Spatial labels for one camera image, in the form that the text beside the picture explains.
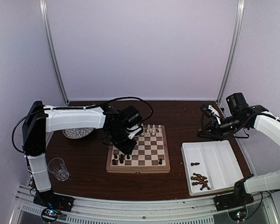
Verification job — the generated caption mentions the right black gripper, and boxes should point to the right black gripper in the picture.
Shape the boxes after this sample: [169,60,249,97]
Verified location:
[197,114,248,141]

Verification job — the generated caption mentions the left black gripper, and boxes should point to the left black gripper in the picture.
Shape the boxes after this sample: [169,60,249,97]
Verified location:
[109,127,138,155]

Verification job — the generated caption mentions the brown chess pieces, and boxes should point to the brown chess pieces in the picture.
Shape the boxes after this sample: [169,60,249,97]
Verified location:
[190,162,200,167]

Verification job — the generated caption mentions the wooden chess board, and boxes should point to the wooden chess board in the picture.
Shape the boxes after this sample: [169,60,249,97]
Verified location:
[106,125,170,174]

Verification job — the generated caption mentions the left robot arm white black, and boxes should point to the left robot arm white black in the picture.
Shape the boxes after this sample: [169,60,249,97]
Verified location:
[7,101,149,207]

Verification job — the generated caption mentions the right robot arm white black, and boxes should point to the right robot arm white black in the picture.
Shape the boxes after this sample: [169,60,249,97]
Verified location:
[197,92,280,206]

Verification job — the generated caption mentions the white chess pieces row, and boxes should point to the white chess pieces row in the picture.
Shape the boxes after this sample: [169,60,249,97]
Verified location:
[140,124,164,137]

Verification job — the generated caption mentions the brown chess piece pile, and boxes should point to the brown chess piece pile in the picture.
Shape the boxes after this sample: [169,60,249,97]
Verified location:
[190,173,211,191]

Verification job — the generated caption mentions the white plastic compartment tray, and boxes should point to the white plastic compartment tray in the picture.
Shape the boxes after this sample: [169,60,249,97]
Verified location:
[181,140,244,196]

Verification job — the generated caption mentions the patterned ceramic plate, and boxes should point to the patterned ceramic plate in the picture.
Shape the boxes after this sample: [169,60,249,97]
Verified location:
[62,128,94,140]

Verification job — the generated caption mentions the clear drinking glass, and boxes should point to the clear drinking glass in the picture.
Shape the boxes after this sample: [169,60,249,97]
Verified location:
[48,157,70,182]

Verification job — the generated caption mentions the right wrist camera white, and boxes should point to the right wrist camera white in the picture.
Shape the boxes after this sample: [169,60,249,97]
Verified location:
[200,104,221,125]

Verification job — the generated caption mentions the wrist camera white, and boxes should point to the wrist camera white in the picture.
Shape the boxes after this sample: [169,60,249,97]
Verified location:
[200,104,221,125]
[128,126,143,139]

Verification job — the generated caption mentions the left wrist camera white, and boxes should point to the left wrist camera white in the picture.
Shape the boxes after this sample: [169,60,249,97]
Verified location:
[128,126,143,139]

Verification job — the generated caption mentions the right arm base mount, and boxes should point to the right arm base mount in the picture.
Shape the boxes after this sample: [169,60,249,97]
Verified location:
[214,194,254,211]

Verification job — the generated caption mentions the right aluminium frame post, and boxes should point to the right aluminium frame post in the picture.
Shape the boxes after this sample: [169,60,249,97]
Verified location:
[216,0,245,104]

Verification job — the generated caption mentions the aluminium frame post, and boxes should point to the aluminium frame post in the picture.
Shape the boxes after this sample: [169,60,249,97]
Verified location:
[216,0,245,104]
[39,0,69,105]

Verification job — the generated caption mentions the front aluminium rail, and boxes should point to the front aluminium rail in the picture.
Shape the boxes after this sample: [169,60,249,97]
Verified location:
[7,185,280,224]

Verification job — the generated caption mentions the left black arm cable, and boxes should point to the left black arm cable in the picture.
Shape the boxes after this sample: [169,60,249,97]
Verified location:
[11,97,154,152]

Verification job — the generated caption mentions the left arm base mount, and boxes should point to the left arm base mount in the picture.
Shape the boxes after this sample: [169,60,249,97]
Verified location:
[33,188,74,212]

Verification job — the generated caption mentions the left aluminium frame post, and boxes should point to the left aluminium frame post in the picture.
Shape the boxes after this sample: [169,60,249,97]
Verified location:
[39,0,69,105]

